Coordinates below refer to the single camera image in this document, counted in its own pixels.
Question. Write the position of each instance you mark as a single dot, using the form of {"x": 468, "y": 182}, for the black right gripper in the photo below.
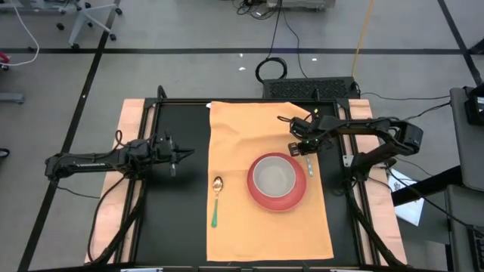
{"x": 314, "y": 132}

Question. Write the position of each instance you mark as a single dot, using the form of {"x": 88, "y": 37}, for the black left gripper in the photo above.
{"x": 162, "y": 151}

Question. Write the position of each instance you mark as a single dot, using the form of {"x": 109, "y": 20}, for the small silver utensil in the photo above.
{"x": 309, "y": 166}

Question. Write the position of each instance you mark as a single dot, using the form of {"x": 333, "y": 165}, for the grey bowl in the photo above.
{"x": 274, "y": 177}

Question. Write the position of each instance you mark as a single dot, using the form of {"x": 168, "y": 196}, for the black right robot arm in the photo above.
{"x": 378, "y": 126}

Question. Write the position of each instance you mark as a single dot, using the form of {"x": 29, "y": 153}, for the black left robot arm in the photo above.
{"x": 94, "y": 160}

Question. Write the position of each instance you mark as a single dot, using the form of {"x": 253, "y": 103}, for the black computer case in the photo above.
{"x": 310, "y": 88}

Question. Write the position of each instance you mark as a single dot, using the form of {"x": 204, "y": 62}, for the orange woven placemat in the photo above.
{"x": 234, "y": 132}

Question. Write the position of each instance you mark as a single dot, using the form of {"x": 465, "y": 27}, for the red bowl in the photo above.
{"x": 280, "y": 204}

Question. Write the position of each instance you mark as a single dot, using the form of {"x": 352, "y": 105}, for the grey power box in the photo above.
{"x": 298, "y": 4}

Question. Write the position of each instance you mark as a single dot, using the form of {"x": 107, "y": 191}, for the white paper sheet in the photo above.
{"x": 410, "y": 211}

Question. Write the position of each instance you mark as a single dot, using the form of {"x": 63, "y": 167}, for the grey office chair base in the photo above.
{"x": 85, "y": 17}

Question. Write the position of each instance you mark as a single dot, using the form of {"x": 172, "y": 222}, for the grey cart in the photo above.
{"x": 467, "y": 151}

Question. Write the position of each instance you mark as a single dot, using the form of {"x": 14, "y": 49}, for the black device with screen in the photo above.
{"x": 475, "y": 107}

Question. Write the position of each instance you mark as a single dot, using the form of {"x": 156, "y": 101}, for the grey cabinet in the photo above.
{"x": 463, "y": 234}

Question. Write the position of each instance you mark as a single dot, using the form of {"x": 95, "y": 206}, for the black metal table frame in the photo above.
{"x": 150, "y": 102}

